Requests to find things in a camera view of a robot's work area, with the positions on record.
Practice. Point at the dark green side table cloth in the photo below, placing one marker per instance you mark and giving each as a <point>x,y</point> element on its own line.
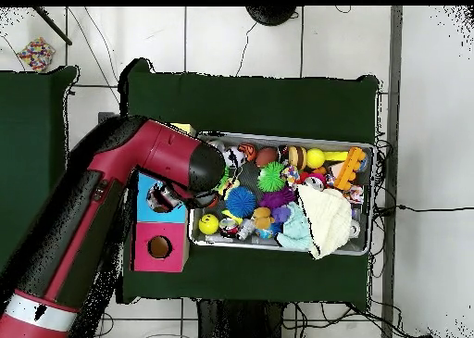
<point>22,130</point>

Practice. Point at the small soccer ball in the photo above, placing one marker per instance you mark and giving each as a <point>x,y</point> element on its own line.
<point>237,158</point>

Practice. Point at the wooden box with three holes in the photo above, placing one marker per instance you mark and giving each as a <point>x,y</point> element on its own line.
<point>178,258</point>

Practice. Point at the red robot arm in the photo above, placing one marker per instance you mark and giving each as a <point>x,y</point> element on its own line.
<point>111,182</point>

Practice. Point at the colourful patterned packet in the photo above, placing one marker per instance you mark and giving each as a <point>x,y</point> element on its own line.
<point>35,54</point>

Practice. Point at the yellow tennis ball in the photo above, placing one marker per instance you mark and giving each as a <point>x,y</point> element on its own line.
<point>315,158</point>

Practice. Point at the cream knitted cloth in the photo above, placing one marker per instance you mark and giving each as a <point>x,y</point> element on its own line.
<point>326,219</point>

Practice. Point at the yellow smiley ball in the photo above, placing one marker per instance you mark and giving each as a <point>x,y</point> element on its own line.
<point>208,224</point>

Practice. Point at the black rod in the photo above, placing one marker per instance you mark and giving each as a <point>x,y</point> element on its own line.
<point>53,27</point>

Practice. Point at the brown toy football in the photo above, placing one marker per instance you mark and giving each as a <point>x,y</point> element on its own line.
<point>266,156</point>

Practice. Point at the grey metal strip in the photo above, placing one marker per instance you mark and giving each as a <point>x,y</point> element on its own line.
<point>396,93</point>

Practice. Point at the black round base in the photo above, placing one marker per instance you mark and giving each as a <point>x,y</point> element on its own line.
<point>270,14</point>

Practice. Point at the large blue spiky ball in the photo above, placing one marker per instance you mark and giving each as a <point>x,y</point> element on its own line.
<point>241,202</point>

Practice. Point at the clear mesh bin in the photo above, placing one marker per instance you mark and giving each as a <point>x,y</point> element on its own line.
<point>296,138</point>

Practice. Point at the orange toy brick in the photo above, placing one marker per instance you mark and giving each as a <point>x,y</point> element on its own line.
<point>349,167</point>

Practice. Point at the colourful patterned cloth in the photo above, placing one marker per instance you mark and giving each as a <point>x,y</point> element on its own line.
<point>290,175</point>

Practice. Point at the green spiky ball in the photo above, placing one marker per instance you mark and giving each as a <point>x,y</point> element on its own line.
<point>224,181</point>

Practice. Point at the green furry googly-eyed toy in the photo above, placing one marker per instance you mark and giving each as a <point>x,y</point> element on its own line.
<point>271,176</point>

